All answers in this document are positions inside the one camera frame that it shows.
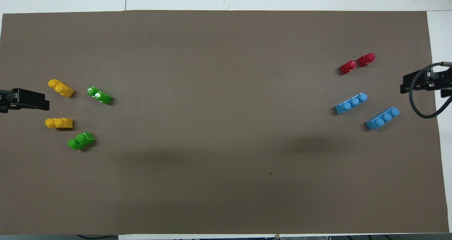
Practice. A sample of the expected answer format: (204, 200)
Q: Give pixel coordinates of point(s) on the blue three-stud toy brick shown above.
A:
(351, 103)
(382, 118)

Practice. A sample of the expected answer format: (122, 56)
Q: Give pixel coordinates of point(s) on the yellow two-stud toy brick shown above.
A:
(60, 88)
(59, 122)

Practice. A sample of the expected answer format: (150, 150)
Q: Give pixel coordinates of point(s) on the brown table mat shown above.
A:
(226, 162)

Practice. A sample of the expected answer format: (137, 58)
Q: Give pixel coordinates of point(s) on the red single-stud toy brick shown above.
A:
(348, 67)
(366, 59)

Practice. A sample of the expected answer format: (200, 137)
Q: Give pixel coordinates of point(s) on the green two-stud toy brick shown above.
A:
(82, 141)
(100, 96)

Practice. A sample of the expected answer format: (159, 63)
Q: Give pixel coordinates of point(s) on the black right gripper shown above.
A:
(439, 83)

